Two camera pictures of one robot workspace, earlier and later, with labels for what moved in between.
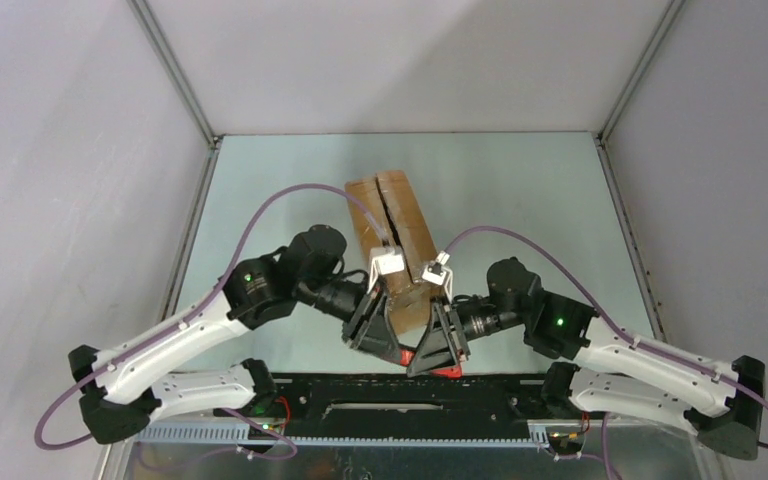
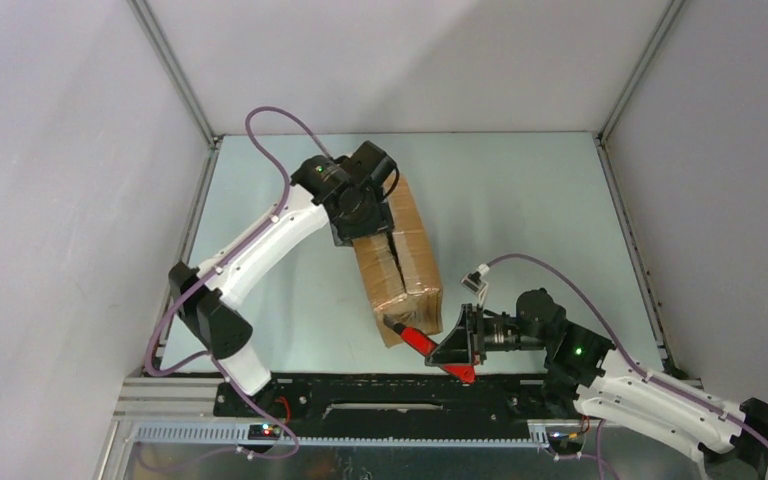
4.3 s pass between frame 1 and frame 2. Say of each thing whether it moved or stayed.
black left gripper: moved
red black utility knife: moved
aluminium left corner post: stayed
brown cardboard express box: stayed
